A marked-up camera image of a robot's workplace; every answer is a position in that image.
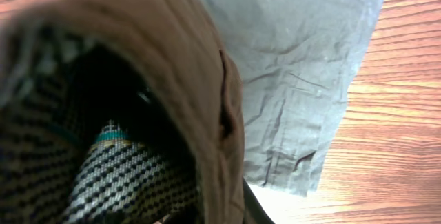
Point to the grey shorts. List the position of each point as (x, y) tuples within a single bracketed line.
[(129, 111)]

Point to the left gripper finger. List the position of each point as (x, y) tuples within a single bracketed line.
[(254, 212)]

